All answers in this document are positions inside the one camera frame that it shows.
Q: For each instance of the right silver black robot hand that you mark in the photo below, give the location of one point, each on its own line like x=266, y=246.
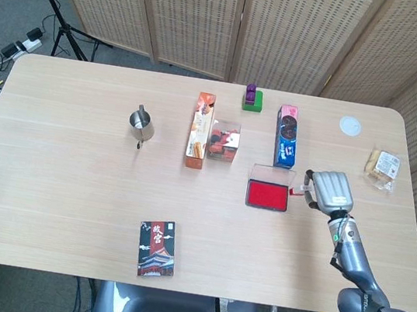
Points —
x=334, y=192

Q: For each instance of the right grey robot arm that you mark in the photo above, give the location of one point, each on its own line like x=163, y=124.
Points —
x=359, y=265

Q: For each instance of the red ink pad clear lid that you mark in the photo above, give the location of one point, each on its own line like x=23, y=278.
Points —
x=267, y=196

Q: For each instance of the clear packet of biscuits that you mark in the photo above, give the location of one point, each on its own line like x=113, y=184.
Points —
x=382, y=168

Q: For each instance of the white round table grommet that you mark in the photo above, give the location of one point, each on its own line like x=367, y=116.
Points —
x=350, y=126

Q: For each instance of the blue pink cookie box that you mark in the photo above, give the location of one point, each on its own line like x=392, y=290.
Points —
x=286, y=140

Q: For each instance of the green toy block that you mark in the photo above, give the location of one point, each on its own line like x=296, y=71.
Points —
x=253, y=104

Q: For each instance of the clear coffee capsule box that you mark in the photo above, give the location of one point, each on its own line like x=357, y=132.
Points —
x=224, y=142

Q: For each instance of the purple toy block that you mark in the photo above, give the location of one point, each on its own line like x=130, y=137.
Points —
x=250, y=92

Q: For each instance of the white power strip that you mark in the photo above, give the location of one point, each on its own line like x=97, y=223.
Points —
x=28, y=44

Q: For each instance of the orange biscuit stick box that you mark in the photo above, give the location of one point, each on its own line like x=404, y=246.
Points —
x=200, y=133

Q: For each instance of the black power adapter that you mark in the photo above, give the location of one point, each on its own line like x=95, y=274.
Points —
x=35, y=34

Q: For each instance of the black tripod stand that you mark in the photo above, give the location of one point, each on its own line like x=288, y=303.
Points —
x=61, y=22

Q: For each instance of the stainless steel milk pitcher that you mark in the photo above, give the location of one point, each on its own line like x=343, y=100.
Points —
x=141, y=125

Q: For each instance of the black red palace print box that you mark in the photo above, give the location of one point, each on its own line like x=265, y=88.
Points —
x=156, y=248

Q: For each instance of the wooden rattan folding screen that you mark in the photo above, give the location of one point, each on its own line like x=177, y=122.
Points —
x=198, y=17

